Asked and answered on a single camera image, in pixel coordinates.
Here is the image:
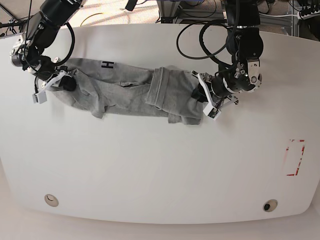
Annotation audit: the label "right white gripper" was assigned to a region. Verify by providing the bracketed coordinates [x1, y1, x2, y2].
[9, 35, 77, 104]

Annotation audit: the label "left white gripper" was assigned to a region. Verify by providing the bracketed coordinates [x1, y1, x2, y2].
[191, 58, 262, 120]

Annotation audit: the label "grey Hugging Face T-shirt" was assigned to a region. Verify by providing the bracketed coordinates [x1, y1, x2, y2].
[50, 58, 203, 125]

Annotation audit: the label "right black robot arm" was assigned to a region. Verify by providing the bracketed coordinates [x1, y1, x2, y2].
[9, 0, 85, 104]

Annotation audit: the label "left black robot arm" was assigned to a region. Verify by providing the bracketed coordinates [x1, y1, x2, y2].
[191, 0, 264, 120]

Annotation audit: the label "black tripod legs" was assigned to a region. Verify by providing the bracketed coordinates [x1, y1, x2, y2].
[0, 4, 38, 37]

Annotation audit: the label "red tape rectangle marking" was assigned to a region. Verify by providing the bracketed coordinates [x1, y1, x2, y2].
[283, 139, 306, 177]

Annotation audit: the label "white power strip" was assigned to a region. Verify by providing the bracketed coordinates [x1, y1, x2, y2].
[297, 2, 320, 20]

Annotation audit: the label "yellow cable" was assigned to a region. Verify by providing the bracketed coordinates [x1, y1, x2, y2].
[79, 13, 106, 27]

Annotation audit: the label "aluminium frame base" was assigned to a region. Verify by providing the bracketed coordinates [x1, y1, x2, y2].
[157, 0, 198, 25]

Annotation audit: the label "left table cable grommet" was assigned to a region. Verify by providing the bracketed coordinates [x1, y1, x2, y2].
[44, 194, 59, 208]

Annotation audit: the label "table cable grommet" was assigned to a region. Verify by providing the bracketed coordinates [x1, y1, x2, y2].
[262, 199, 278, 213]
[44, 194, 59, 208]

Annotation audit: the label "right table cable grommet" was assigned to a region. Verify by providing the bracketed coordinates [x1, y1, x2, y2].
[262, 199, 278, 213]

